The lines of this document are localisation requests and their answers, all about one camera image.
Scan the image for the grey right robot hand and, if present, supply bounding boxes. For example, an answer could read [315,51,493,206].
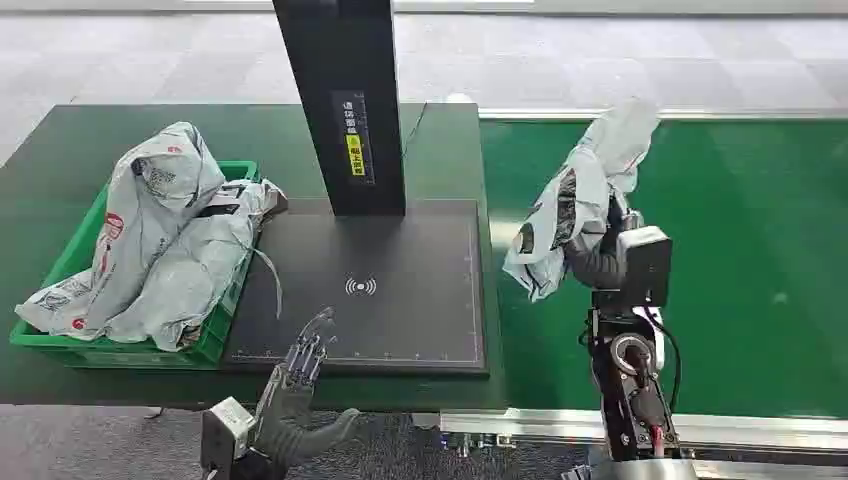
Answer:
[562,192,631,291]

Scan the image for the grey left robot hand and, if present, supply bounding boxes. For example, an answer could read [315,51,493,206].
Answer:
[250,307,363,478]

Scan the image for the grey parcel bag black print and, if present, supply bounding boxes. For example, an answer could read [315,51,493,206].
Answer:
[502,97,662,304]

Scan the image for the green plastic crate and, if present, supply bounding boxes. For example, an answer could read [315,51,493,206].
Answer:
[9,160,261,370]

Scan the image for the green conveyor belt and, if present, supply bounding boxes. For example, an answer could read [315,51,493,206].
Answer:
[479,117,848,420]

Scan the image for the black scanner stand with pad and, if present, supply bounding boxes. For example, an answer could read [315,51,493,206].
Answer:
[221,0,490,378]

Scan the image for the grey parcel bag black label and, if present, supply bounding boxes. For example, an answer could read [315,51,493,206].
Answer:
[104,178,289,353]

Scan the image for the large grey parcel bag red print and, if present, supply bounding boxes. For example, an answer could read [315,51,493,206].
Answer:
[15,121,227,342]

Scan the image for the yellow black label sticker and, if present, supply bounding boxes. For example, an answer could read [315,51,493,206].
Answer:
[331,90,376,187]

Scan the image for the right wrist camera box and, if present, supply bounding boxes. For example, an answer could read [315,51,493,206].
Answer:
[591,225,674,311]

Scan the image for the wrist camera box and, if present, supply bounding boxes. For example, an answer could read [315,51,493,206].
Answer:
[591,225,674,311]
[199,396,257,480]

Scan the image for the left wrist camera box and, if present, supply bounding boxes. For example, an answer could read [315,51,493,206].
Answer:
[199,396,257,480]

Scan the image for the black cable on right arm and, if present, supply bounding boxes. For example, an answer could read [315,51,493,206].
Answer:
[641,307,683,413]

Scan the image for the aluminium conveyor frame rail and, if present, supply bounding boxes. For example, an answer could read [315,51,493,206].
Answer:
[410,407,848,465]

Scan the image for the thin black cable on table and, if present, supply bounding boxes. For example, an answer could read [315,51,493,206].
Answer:
[401,101,429,159]

